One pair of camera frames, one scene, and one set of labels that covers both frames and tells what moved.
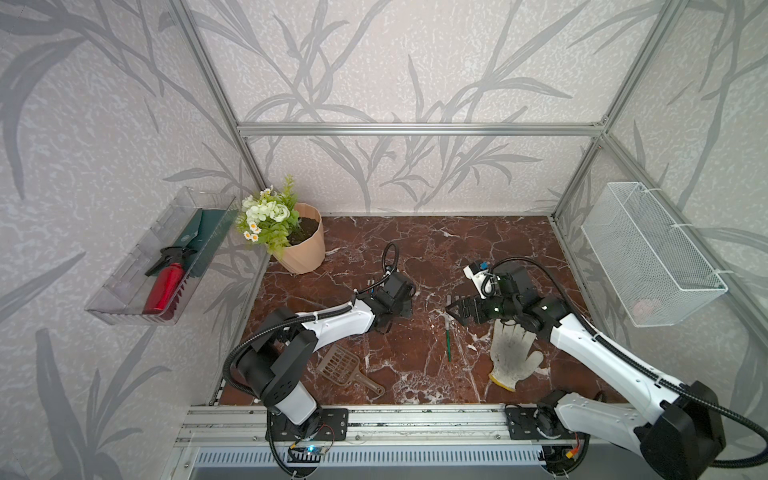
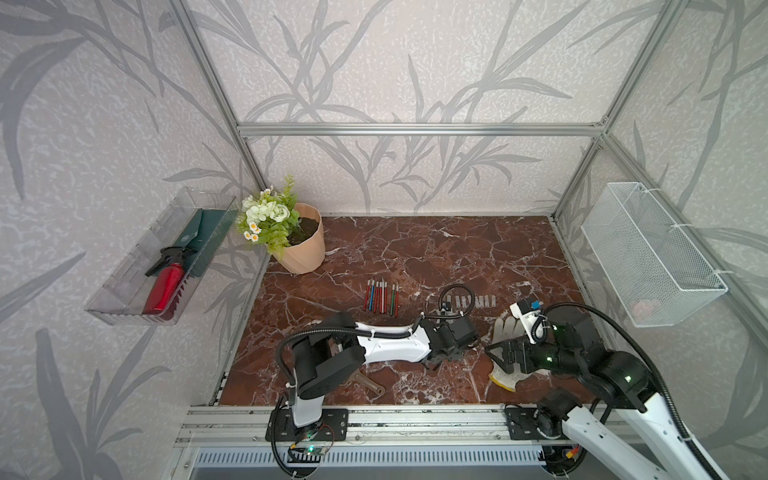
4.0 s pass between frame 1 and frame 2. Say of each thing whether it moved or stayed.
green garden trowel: stayed
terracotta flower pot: stayed
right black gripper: moved
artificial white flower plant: stayed
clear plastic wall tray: stayed
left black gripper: moved
